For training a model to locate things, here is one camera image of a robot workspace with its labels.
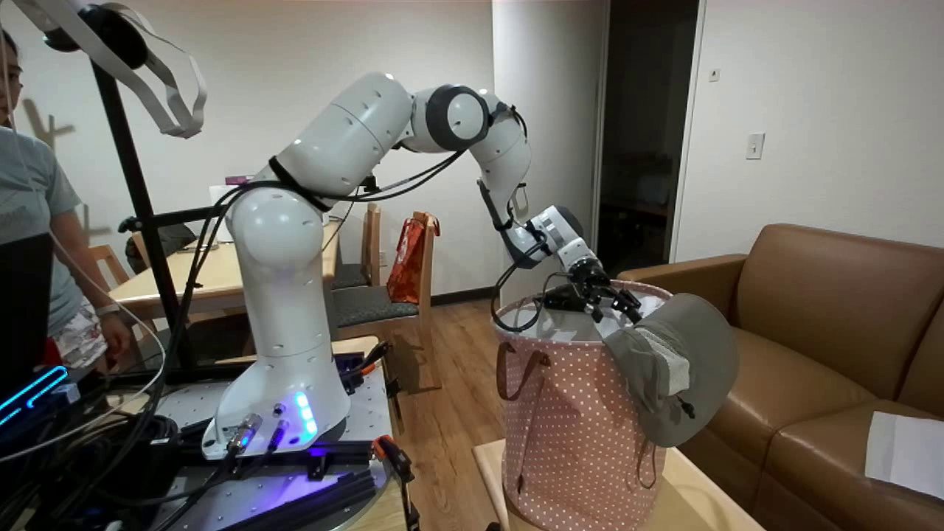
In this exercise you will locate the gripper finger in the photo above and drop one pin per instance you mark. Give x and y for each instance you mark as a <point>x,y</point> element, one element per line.
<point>627,301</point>
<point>598,310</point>

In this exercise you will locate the person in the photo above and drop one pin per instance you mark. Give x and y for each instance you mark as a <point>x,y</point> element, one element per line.
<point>33,199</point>

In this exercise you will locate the white light switch plate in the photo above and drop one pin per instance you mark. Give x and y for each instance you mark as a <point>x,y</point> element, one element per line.
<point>755,146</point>

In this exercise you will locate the white paper sheet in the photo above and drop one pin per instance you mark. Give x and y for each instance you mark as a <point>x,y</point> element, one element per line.
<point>907,453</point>

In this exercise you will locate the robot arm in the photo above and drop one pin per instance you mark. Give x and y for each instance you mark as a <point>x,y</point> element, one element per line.
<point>284,280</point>

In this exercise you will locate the grey hat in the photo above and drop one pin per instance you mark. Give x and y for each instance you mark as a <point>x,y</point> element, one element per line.
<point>700,354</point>

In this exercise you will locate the brown leather sofa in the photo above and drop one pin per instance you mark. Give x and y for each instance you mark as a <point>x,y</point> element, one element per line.
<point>811,324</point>

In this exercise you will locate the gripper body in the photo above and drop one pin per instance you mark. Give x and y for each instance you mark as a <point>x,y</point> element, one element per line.
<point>590,277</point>

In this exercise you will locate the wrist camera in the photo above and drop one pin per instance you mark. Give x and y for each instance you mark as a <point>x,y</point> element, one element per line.
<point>564,299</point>

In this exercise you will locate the wooden table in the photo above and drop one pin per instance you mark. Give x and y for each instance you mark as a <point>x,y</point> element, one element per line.
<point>221,276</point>

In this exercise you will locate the black stand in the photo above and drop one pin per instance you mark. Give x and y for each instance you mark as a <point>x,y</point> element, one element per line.
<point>136,192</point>

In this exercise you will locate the wooden chair with grey seat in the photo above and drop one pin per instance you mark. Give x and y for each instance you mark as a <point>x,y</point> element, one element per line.
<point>376,302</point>
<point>361,265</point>

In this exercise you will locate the red bag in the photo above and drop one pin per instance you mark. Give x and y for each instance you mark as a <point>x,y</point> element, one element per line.
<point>405,262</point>

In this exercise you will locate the black computer with blue light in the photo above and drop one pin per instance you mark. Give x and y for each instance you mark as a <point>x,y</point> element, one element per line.
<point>33,394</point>

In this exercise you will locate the black monitor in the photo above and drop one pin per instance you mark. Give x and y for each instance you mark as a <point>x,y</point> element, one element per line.
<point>22,310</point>

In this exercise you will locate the orange and black clamp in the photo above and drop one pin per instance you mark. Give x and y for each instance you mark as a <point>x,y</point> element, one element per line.
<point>394,457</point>

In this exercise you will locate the doorway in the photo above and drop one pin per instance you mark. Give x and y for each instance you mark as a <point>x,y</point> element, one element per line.
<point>645,140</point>

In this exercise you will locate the pink dotted laundry bag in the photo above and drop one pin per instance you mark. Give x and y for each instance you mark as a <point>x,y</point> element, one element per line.
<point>575,435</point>

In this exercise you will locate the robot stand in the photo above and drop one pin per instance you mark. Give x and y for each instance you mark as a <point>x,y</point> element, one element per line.
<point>361,413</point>

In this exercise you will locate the white box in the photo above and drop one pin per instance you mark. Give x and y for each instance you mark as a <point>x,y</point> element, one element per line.
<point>220,199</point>

